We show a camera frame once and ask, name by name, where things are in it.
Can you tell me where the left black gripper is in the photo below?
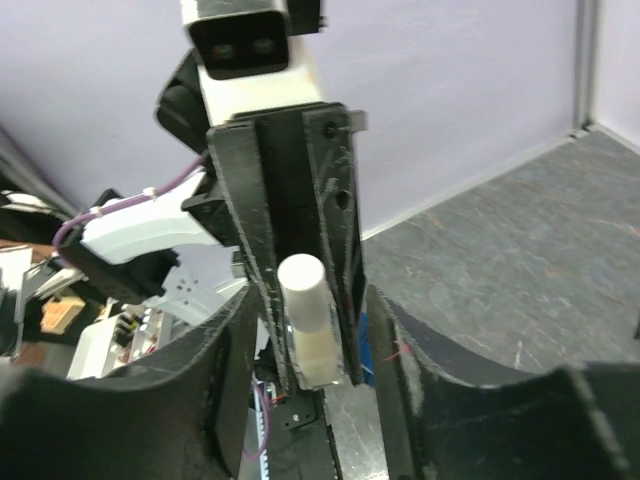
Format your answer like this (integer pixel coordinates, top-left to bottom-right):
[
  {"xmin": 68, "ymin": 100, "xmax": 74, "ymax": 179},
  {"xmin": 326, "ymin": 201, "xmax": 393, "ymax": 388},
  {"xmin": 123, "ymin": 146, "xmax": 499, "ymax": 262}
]
[{"xmin": 182, "ymin": 103, "xmax": 365, "ymax": 393}]

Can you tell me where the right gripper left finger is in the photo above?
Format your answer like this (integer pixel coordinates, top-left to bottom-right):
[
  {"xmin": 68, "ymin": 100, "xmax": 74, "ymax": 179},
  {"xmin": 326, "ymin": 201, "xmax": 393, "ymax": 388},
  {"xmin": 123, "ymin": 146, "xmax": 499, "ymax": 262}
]
[{"xmin": 1, "ymin": 287, "xmax": 258, "ymax": 479}]

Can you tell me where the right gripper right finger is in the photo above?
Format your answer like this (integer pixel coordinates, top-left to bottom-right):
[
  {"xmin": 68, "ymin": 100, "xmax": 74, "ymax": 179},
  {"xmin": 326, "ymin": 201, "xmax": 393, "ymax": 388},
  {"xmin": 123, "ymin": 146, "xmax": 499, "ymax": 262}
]
[{"xmin": 366, "ymin": 287, "xmax": 639, "ymax": 479}]

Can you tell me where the nail polish bottle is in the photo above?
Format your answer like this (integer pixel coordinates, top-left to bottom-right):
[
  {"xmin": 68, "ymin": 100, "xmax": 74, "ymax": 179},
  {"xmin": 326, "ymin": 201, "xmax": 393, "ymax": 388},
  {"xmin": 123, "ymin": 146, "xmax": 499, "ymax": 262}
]
[{"xmin": 285, "ymin": 303, "xmax": 346, "ymax": 391}]

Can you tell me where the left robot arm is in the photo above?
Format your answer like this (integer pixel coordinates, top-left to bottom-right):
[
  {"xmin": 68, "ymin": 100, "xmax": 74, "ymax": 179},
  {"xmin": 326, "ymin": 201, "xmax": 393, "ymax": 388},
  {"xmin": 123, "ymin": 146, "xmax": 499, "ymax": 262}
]
[{"xmin": 54, "ymin": 43, "xmax": 368, "ymax": 392}]

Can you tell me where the blue plaid sleeve forearm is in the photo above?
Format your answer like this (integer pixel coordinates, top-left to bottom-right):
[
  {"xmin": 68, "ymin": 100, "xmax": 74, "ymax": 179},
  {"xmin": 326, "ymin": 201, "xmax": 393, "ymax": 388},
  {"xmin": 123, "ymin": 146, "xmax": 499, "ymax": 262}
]
[{"xmin": 358, "ymin": 313, "xmax": 375, "ymax": 387}]

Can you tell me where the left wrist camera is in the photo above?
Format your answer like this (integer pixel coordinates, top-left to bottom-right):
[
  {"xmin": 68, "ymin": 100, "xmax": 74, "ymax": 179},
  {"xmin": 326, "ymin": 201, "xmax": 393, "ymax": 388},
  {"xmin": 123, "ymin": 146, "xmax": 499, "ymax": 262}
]
[{"xmin": 180, "ymin": 0, "xmax": 324, "ymax": 126}]

